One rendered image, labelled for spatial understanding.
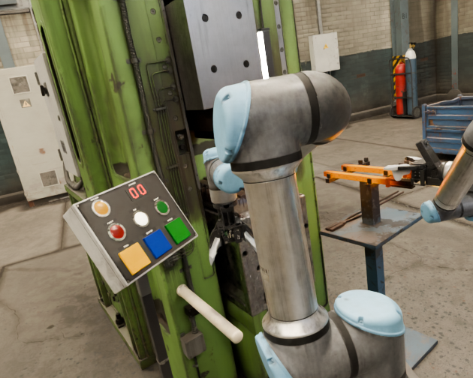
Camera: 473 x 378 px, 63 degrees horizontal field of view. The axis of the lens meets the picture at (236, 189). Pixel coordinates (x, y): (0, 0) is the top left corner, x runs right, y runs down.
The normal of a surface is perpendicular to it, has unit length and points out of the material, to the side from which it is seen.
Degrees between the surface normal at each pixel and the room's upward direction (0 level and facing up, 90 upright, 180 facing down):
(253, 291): 90
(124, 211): 60
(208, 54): 90
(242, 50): 90
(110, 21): 90
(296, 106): 78
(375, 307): 7
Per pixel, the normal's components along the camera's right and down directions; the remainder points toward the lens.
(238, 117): 0.16, -0.04
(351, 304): -0.04, -0.97
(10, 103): 0.35, 0.21
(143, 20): 0.54, 0.15
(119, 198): 0.65, -0.46
